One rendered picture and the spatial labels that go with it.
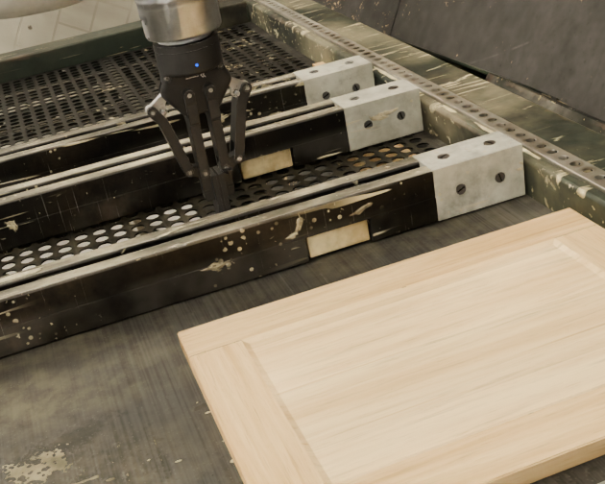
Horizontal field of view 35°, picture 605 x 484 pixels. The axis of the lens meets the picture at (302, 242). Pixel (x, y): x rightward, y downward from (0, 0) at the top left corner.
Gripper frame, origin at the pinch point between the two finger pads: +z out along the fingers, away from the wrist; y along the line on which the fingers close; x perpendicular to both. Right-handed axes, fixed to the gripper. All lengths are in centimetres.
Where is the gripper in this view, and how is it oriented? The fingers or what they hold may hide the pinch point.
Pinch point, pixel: (220, 197)
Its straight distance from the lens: 118.4
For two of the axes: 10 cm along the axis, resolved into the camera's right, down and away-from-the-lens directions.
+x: 3.2, 3.8, -8.7
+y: -9.3, 2.8, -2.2
